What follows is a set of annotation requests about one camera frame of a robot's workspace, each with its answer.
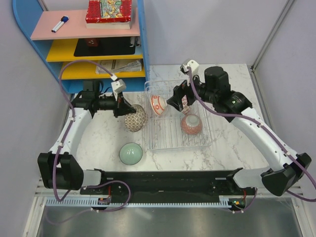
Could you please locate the aluminium frame post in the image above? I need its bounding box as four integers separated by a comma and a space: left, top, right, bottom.
250, 0, 296, 73

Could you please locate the brown lattice bowl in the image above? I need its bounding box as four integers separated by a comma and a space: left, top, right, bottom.
124, 104, 147, 132

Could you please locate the blue white marker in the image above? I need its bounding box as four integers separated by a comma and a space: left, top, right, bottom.
51, 16, 69, 33

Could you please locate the blue shelf unit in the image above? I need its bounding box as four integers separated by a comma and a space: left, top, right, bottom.
12, 0, 150, 93

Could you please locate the grey floral bowl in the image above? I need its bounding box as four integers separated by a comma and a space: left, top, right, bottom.
181, 114, 202, 135

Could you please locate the red patterned book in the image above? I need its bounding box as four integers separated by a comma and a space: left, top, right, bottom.
85, 0, 133, 30

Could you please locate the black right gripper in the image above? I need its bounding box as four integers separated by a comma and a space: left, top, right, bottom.
166, 71, 216, 112

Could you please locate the blue triangle pattern bowl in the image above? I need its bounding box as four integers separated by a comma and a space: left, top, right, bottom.
182, 96, 191, 115

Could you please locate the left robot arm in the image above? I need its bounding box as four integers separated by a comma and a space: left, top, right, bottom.
38, 79, 136, 194

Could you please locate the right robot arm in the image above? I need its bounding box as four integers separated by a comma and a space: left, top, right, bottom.
167, 60, 316, 197

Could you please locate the folded newspaper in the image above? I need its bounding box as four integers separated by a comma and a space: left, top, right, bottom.
98, 59, 143, 74

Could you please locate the orange floral bowl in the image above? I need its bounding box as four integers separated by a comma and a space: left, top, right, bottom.
150, 95, 168, 116

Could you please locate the white wire dish rack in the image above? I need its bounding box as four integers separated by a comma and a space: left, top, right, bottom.
145, 80, 212, 151

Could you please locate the dark red box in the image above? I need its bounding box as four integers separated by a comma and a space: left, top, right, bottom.
84, 38, 100, 47

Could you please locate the pale green bowl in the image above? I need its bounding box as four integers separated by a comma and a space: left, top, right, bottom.
119, 143, 143, 165

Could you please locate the white slotted cable duct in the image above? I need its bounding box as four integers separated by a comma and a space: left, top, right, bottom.
45, 197, 231, 208

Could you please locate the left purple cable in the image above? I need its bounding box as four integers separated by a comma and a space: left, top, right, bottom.
45, 60, 131, 225

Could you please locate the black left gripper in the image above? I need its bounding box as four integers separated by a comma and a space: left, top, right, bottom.
94, 90, 135, 118

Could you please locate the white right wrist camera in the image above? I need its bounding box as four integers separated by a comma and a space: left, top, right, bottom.
180, 59, 199, 76

